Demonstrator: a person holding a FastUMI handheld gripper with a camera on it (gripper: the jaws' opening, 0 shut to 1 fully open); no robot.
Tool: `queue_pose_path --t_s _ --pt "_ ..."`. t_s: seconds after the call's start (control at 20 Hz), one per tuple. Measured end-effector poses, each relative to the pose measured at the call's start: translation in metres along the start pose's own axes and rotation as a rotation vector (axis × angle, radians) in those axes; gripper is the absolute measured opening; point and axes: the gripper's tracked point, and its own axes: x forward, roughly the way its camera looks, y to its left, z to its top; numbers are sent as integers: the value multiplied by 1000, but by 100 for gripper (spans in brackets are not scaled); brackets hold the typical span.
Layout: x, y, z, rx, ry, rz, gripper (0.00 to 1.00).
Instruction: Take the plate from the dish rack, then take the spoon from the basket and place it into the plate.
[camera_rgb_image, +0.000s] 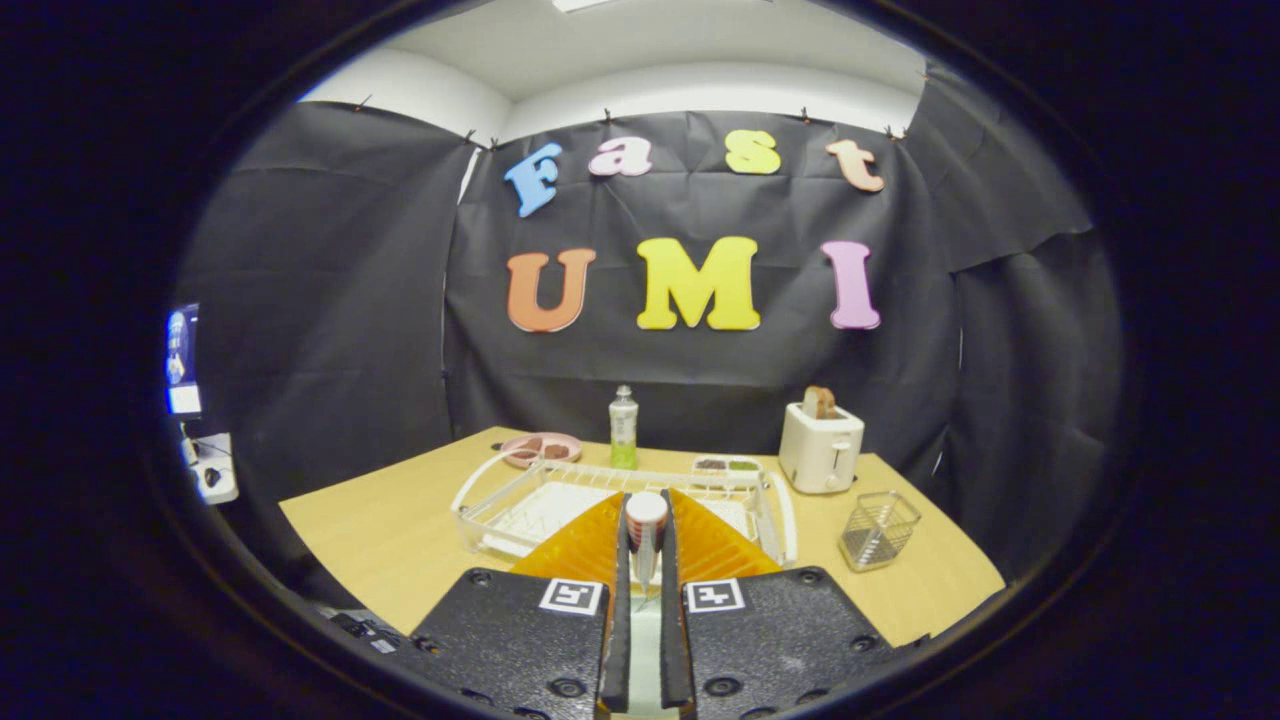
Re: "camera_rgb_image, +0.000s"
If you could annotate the white divided snack tray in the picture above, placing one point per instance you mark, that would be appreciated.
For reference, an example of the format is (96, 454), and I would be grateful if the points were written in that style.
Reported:
(727, 466)

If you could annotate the white toaster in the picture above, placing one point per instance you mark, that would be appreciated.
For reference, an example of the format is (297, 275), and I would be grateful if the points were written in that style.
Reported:
(820, 455)

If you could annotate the brown bread slice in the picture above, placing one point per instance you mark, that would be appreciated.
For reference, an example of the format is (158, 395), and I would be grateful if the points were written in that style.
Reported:
(820, 402)

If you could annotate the green drink bottle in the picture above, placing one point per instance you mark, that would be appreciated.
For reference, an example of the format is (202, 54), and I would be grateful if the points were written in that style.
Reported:
(623, 435)

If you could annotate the ceiling light panel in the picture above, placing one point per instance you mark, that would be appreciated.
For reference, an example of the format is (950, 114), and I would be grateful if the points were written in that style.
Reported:
(580, 5)

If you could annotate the black backdrop cloth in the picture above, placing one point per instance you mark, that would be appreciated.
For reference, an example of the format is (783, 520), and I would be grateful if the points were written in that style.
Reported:
(330, 300)

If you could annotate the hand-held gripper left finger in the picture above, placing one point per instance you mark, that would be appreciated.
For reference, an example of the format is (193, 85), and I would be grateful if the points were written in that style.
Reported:
(618, 650)

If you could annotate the white power strip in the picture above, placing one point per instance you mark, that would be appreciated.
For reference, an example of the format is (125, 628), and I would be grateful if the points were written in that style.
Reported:
(215, 470)

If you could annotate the pink plate with food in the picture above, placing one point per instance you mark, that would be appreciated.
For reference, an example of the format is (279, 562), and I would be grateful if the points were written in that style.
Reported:
(570, 446)

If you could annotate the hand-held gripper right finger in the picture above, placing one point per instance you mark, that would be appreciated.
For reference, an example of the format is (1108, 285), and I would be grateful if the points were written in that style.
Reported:
(675, 650)

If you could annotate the blue lit screen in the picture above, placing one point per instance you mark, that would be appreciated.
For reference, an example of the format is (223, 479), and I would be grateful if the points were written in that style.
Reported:
(182, 360)

